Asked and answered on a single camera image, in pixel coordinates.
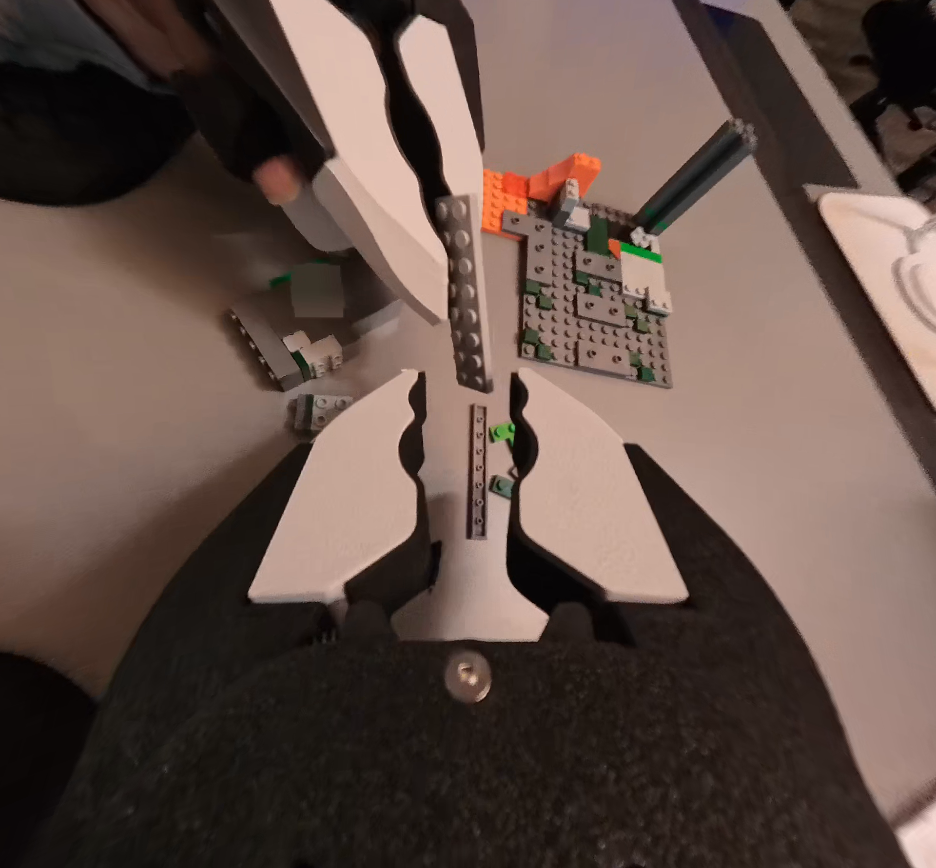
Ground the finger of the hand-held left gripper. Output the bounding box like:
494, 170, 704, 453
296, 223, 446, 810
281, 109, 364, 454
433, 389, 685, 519
257, 0, 449, 325
394, 13, 486, 205

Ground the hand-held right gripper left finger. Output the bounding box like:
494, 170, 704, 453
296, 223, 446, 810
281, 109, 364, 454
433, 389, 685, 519
249, 371, 440, 622

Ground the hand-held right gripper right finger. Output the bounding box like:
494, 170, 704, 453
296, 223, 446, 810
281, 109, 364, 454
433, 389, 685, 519
506, 368, 690, 618

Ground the long grey lego plate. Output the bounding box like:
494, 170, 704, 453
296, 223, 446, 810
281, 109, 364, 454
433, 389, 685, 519
434, 193, 496, 394

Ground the partly built grey lego model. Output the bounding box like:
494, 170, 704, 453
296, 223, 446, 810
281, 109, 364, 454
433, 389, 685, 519
481, 118, 759, 391

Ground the small grey green-striped lego brick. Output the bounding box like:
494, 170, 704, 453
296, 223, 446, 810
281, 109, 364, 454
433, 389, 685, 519
288, 393, 354, 437

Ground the narrow dark grey lego plate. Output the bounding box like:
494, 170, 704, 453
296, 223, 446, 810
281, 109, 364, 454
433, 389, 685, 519
467, 403, 489, 541

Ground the black mesh armrest pad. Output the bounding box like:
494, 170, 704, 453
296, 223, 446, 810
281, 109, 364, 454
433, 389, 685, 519
0, 64, 196, 209

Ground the white stand with wooden board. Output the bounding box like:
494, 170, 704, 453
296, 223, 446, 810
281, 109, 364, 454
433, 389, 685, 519
817, 188, 936, 410

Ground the black office chair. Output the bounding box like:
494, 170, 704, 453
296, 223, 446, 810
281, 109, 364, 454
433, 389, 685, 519
850, 0, 936, 132

